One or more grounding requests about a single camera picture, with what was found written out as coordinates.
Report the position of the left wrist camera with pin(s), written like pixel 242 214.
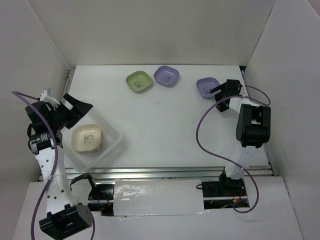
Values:
pixel 46 93

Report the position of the cream plate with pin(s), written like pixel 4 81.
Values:
pixel 87 138

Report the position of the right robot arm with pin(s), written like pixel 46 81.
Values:
pixel 253 129

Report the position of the purple plate back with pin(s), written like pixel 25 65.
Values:
pixel 166 76

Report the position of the aluminium rail frame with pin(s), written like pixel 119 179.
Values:
pixel 158 125

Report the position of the green plate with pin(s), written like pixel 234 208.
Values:
pixel 139 81

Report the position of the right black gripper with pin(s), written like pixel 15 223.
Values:
pixel 223 87

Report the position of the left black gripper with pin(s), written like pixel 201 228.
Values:
pixel 80 108

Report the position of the white cover panel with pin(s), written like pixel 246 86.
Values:
pixel 158 198

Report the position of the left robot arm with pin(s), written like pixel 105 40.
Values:
pixel 66 215

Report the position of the white plastic bin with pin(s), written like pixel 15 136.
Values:
pixel 111 137

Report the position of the purple plate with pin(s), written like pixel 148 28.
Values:
pixel 166 76
pixel 205 85

